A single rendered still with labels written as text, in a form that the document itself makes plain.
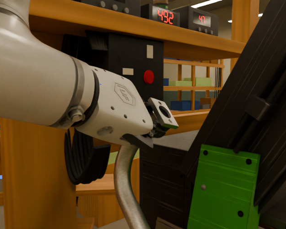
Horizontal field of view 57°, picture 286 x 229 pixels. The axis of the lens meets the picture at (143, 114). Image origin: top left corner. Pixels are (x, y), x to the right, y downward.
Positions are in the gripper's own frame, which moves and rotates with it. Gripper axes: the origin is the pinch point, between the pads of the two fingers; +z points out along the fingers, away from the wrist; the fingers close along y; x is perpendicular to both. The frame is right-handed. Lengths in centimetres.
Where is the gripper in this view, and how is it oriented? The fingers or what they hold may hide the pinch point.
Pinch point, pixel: (152, 120)
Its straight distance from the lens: 43.7
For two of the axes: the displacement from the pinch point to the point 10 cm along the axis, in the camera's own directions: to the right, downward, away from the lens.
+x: -6.8, 6.2, 4.0
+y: -3.8, -7.6, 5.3
